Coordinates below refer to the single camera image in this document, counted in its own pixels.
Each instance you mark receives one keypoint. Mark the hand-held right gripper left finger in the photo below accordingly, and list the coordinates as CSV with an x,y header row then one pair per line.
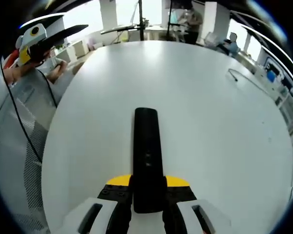
x,y
114,195

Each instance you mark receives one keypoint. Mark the black tripod stand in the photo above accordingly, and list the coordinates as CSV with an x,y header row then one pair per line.
x,y
141,19

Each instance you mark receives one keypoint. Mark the person's left hand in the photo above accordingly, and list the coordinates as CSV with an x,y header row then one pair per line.
x,y
40,54

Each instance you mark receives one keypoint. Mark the thin black pole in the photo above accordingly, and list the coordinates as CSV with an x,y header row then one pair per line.
x,y
171,17

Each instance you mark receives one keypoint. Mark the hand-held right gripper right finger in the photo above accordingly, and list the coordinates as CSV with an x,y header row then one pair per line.
x,y
180,195

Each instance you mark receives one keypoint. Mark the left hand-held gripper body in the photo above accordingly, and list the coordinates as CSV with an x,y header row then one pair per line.
x,y
33,36

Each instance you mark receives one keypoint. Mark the black remote control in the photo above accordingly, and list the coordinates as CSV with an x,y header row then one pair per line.
x,y
146,136

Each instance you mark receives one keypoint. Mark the blue plastic container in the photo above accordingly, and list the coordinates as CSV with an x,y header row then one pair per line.
x,y
271,76

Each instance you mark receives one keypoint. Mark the white mesh office chair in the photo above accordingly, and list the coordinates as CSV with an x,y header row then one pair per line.
x,y
29,97

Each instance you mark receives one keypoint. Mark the white square pillar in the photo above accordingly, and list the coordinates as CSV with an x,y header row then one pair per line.
x,y
216,22

